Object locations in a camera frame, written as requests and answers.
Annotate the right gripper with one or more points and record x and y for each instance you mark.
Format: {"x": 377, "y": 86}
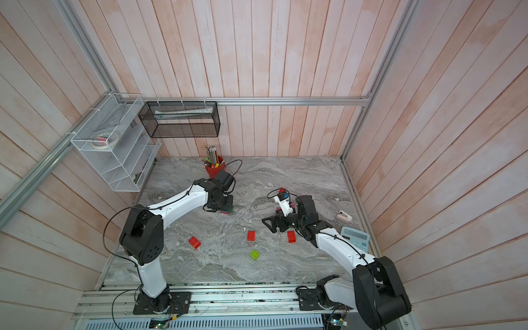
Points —
{"x": 275, "y": 219}

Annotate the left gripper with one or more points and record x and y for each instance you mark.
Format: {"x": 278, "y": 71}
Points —
{"x": 227, "y": 207}

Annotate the lime lego brick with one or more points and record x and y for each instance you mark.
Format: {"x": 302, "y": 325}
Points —
{"x": 255, "y": 255}

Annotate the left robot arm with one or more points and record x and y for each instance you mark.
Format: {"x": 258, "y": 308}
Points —
{"x": 143, "y": 235}

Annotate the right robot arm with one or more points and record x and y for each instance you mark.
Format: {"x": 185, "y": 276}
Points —
{"x": 375, "y": 290}

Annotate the red pen cup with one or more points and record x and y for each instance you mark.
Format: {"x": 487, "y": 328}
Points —
{"x": 213, "y": 169}

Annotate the pens in cup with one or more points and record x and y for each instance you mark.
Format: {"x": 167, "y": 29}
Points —
{"x": 212, "y": 159}

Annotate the small white pink object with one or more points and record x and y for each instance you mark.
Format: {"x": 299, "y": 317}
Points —
{"x": 342, "y": 216}

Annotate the calculator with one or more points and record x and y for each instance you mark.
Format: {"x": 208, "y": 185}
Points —
{"x": 357, "y": 238}

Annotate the black mesh basket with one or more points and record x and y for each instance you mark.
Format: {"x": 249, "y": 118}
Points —
{"x": 180, "y": 119}

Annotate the tape roll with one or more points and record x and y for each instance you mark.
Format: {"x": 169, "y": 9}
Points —
{"x": 103, "y": 141}

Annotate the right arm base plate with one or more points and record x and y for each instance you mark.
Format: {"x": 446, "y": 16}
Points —
{"x": 315, "y": 299}

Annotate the aluminium rail front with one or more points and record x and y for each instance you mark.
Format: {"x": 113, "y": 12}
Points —
{"x": 118, "y": 301}

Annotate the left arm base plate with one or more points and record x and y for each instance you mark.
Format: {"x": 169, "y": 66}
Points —
{"x": 167, "y": 302}

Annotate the white wire shelf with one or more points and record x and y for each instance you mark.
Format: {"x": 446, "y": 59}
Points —
{"x": 126, "y": 166}

